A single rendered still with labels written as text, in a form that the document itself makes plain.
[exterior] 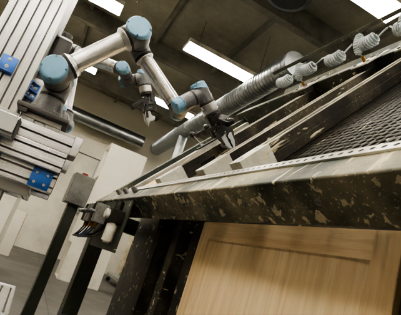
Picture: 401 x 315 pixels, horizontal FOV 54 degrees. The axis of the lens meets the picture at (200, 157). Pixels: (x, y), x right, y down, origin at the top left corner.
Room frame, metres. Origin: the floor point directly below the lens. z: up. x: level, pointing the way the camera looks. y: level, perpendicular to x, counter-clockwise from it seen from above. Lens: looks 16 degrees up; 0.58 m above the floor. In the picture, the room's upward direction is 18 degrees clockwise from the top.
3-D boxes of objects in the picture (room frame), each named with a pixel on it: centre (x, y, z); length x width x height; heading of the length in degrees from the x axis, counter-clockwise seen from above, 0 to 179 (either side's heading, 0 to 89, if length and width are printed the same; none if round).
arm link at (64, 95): (1.72, 0.73, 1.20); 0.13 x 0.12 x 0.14; 9
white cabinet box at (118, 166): (6.12, 1.15, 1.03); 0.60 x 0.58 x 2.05; 19
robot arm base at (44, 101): (1.73, 0.73, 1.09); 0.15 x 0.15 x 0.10
